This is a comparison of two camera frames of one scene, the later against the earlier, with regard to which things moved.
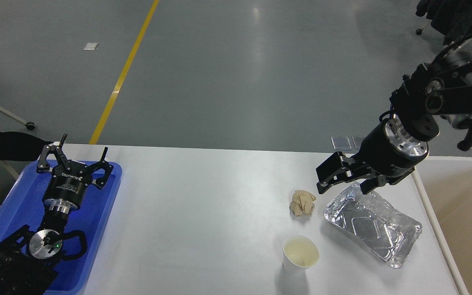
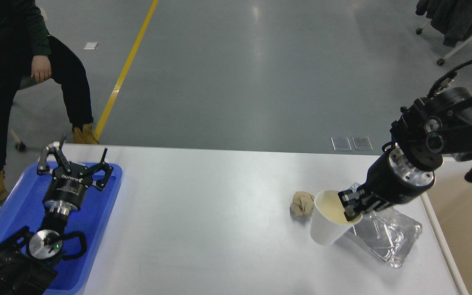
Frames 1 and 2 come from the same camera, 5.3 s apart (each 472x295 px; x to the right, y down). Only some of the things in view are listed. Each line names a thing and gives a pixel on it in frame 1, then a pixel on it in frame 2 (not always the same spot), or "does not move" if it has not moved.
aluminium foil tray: (387, 231) does not move
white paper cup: (299, 253) -> (329, 221)
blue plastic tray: (22, 205) does not move
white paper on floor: (91, 46) does not move
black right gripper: (388, 153) -> (392, 179)
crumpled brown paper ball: (302, 203) does not move
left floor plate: (341, 143) does not move
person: (9, 146) -> (11, 38)
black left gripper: (66, 187) does not move
